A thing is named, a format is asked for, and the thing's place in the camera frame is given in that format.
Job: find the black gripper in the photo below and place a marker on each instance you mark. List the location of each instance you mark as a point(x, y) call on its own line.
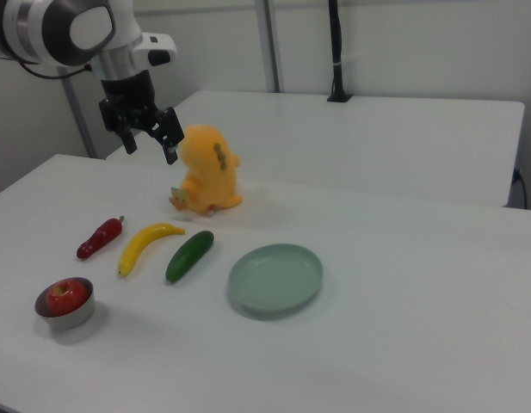
point(127, 96)

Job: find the yellow plastic banana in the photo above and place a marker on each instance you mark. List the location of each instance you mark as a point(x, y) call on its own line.
point(138, 247)

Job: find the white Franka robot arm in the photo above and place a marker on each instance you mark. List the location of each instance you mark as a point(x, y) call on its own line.
point(58, 30)

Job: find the pale green plastic plate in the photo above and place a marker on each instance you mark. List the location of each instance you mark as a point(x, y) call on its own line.
point(275, 281)

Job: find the orange plush dinosaur toy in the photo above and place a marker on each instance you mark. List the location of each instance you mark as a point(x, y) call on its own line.
point(207, 172)

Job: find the red chili pepper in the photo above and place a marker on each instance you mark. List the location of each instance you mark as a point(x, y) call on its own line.
point(99, 240)

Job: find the green cucumber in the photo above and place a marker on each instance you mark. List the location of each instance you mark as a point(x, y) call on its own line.
point(188, 257)

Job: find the red apple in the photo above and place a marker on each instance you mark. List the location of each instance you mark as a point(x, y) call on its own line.
point(66, 297)

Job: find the white side table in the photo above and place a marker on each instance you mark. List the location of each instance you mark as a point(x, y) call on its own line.
point(334, 142)

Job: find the round metal bowl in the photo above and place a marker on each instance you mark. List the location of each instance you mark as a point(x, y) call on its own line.
point(73, 320)

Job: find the black pole with base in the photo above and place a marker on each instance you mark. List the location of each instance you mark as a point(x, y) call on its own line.
point(337, 51)

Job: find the aluminium frame post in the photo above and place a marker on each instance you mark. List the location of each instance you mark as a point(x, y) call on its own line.
point(78, 116)

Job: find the grey wall frame post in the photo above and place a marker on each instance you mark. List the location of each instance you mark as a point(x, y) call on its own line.
point(270, 43)

